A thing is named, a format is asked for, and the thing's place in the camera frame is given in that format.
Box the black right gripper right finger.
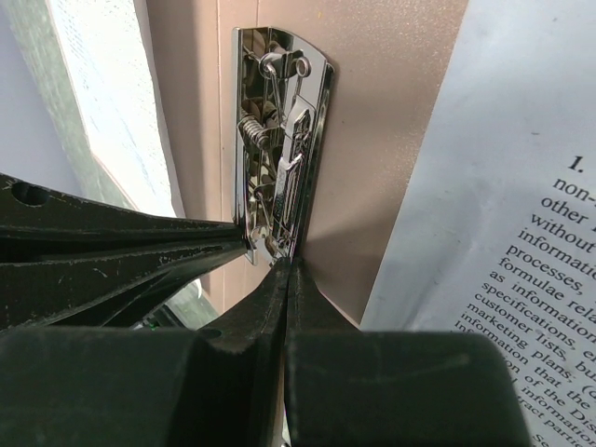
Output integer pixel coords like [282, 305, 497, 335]
[285, 259, 531, 446]

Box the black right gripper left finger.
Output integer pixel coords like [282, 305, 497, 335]
[1, 260, 291, 446]

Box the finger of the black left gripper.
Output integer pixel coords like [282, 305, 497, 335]
[1, 173, 245, 261]
[1, 239, 246, 329]

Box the printed paper sheets stack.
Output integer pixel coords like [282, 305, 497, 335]
[360, 1, 595, 446]

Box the metal folder clip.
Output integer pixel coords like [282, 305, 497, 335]
[232, 27, 334, 264]

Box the pink file folder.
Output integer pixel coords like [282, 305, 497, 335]
[135, 1, 467, 323]

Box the single printed paper sheet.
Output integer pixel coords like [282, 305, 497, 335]
[47, 1, 185, 217]

